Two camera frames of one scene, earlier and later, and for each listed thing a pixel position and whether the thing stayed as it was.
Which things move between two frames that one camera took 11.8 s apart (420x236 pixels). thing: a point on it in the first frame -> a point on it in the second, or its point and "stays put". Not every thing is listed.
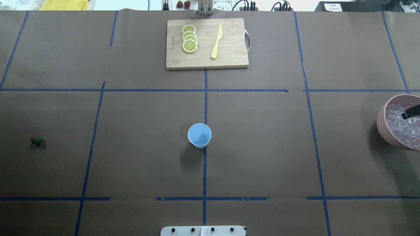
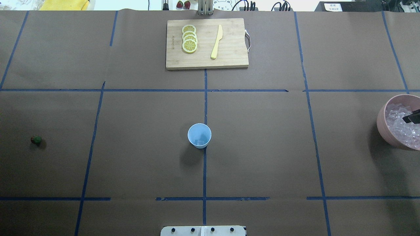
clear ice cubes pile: [407, 130] stays put
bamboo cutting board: [232, 51] stays put
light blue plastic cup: [199, 135] stays put
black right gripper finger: [410, 112] -> [414, 117]
